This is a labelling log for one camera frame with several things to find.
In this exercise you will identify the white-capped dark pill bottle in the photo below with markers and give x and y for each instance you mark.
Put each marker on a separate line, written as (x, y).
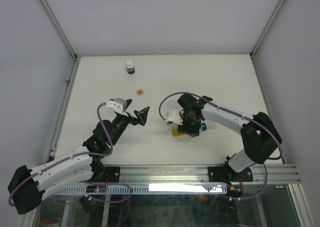
(130, 66)

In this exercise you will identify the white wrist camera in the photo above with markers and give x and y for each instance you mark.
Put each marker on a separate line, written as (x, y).
(117, 105)
(173, 116)

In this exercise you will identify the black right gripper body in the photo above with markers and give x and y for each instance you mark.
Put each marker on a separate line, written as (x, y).
(190, 125)

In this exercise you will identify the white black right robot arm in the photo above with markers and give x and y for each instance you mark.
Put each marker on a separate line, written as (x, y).
(259, 136)

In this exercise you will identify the aluminium cage frame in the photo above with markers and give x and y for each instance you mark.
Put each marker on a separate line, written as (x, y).
(282, 35)

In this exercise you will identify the white slotted cable duct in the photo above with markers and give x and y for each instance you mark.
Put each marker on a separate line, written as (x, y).
(144, 189)

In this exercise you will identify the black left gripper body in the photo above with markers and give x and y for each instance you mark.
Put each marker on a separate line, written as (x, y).
(133, 120)

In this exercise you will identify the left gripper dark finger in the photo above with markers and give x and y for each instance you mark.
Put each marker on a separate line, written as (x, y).
(141, 116)
(126, 104)

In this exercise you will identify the aluminium mounting rail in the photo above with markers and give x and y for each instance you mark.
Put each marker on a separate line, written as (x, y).
(274, 174)

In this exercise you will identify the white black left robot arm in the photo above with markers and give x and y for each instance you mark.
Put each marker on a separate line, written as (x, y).
(28, 187)

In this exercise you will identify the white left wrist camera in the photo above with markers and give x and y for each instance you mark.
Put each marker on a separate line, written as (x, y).
(117, 105)

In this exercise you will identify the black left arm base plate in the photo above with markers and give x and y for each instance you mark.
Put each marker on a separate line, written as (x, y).
(111, 174)

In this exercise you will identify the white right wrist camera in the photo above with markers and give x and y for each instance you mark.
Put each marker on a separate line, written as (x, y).
(173, 116)

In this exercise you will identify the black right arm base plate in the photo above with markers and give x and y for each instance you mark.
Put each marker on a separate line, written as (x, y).
(227, 175)

